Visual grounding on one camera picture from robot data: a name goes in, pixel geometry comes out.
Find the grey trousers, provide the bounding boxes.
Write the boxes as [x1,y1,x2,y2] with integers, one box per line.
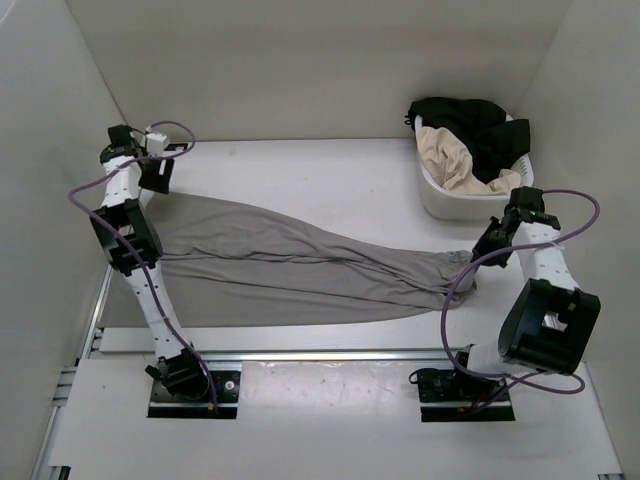
[142,192,477,330]

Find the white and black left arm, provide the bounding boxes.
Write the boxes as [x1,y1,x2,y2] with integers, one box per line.
[90,125,217,405]

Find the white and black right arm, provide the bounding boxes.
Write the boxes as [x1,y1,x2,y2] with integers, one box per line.
[445,187,601,400]

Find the beige trousers in basket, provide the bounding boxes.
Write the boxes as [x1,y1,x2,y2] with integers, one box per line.
[416,126,523,196]

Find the black trousers in basket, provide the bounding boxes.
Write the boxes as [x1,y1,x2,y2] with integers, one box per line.
[405,97,531,184]

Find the small blue label sticker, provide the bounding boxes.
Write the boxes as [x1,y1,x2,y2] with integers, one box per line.
[166,143,189,152]

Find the white laundry basket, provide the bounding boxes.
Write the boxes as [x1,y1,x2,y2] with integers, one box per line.
[414,117,534,221]

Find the white front cover board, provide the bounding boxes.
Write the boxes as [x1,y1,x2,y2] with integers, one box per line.
[52,357,619,478]

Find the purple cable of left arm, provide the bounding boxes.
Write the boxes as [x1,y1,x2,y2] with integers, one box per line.
[68,119,221,414]

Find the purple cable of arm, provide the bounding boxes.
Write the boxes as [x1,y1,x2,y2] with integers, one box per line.
[439,188,601,416]
[68,119,221,414]

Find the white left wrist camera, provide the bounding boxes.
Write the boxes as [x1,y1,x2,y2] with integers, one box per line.
[144,131,170,156]

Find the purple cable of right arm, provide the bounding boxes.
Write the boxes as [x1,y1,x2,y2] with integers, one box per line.
[439,188,601,416]

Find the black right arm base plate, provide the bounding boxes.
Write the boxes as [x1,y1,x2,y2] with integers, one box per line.
[408,368,515,423]

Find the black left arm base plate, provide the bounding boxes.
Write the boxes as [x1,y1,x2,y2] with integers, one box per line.
[147,369,242,420]

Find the aluminium frame rails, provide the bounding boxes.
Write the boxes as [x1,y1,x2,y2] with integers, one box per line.
[29,144,626,480]

